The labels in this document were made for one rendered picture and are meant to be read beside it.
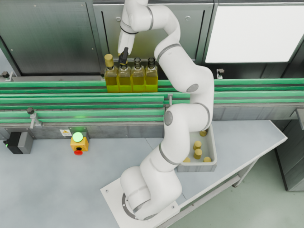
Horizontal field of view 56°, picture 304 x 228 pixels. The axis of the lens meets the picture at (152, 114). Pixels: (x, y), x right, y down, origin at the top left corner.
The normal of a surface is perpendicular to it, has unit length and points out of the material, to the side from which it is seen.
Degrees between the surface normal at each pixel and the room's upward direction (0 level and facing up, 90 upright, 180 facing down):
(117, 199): 5
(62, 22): 91
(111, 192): 5
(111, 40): 90
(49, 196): 0
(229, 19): 90
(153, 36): 90
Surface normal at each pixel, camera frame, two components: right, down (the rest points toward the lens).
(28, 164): 0.00, -0.55
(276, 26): 0.01, 0.84
